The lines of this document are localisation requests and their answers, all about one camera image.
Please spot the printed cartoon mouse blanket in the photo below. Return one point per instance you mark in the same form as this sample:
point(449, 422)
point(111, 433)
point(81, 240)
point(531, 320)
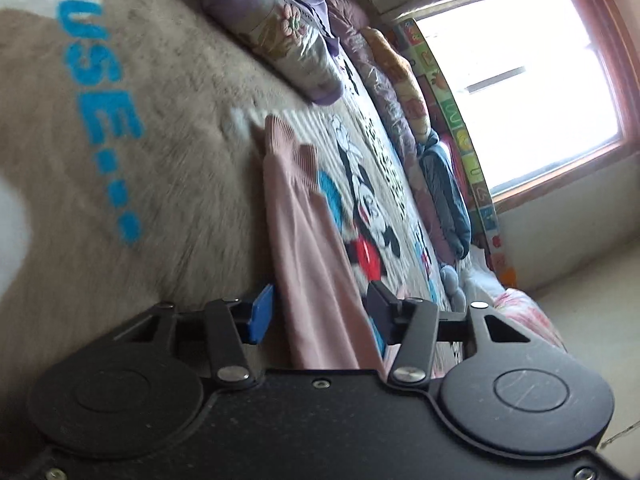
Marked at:
point(175, 135)

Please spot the light blue plush toy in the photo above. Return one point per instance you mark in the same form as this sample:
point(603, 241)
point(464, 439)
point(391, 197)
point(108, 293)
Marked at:
point(452, 285)

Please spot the pink rolled quilt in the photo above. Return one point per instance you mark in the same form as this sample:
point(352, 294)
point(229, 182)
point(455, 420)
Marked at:
point(525, 315)

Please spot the purple quilt in plastic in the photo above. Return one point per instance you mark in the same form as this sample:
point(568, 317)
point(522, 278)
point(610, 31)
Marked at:
point(380, 105)

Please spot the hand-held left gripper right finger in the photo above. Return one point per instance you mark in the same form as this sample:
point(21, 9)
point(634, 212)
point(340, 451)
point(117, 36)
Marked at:
point(382, 310)

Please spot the white crumpled sheet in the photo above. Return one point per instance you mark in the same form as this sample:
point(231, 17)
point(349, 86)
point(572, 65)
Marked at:
point(482, 280)

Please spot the pink bunny print sweatshirt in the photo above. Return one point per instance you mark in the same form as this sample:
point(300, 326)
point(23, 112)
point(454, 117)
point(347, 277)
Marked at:
point(310, 270)

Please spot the window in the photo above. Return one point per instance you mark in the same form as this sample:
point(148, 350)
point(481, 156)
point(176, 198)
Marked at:
point(525, 75)

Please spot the purple folded garment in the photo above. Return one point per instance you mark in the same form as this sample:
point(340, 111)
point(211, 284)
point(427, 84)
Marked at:
point(260, 15)

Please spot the colourful foam play mat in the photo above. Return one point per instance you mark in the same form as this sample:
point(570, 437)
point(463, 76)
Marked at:
point(450, 105)

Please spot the yellow printed pillow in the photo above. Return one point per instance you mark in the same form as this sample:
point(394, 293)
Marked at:
point(400, 80)

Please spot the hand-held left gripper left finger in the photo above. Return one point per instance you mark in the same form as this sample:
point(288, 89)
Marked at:
point(262, 312)

